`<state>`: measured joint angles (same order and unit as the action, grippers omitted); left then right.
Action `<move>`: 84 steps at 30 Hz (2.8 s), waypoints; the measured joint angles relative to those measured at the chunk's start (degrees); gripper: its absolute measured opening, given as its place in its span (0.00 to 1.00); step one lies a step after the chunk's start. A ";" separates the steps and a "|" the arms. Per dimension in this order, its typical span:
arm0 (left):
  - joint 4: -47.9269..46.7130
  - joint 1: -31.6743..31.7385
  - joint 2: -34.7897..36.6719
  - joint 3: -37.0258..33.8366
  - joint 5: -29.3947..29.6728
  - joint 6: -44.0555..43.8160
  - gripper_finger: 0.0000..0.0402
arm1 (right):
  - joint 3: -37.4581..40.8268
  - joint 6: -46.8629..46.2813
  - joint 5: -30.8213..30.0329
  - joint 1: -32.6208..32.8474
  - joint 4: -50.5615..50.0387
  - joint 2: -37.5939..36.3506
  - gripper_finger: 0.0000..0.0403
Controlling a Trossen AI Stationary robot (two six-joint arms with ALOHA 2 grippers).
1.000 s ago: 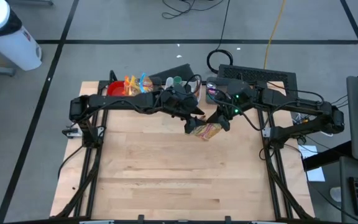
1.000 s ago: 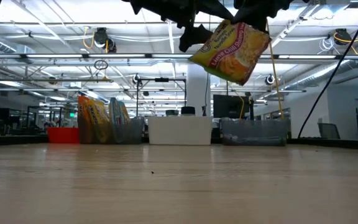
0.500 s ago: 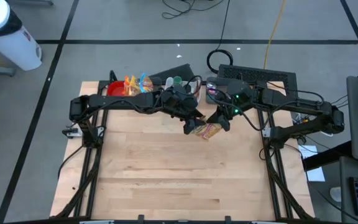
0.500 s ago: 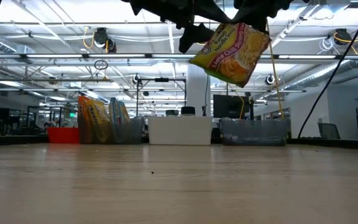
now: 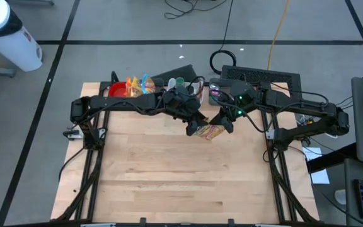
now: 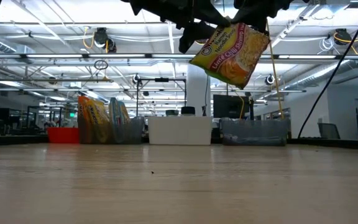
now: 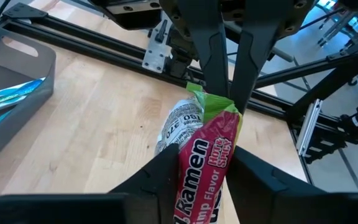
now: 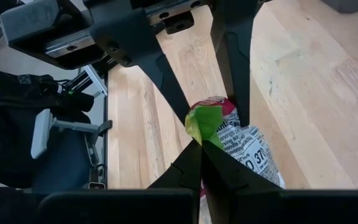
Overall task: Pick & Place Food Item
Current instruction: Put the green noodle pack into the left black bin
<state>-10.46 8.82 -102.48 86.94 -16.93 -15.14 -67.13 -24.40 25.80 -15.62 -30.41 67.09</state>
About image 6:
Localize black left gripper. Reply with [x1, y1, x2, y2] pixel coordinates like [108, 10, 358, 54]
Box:
[119, 0, 232, 54]

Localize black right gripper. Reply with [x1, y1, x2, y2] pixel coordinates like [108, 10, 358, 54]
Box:
[231, 0, 294, 34]

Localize green yellow ramen packet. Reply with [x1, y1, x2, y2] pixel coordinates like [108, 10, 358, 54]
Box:
[188, 21, 272, 90]

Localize white building pillar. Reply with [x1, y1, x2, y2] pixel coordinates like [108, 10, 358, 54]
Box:
[186, 63, 211, 118]

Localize white plastic bin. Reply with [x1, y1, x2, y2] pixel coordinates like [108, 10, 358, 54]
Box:
[147, 115, 213, 146]

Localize dark grey bin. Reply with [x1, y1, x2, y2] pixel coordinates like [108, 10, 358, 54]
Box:
[220, 117, 291, 147]
[78, 116, 145, 145]

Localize grey office chair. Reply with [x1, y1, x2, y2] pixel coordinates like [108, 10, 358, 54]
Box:
[318, 122, 341, 140]

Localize orange snack bag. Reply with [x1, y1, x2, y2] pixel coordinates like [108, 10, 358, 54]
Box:
[77, 95, 90, 125]

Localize red bowl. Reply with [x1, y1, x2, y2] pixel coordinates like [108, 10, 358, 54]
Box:
[47, 126, 80, 144]

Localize yellow cable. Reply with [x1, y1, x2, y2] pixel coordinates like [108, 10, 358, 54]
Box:
[265, 21, 285, 121]

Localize black gantry frame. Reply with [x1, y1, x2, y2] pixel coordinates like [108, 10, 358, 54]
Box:
[136, 77, 188, 118]

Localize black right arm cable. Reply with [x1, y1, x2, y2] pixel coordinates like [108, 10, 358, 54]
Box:
[296, 0, 358, 139]

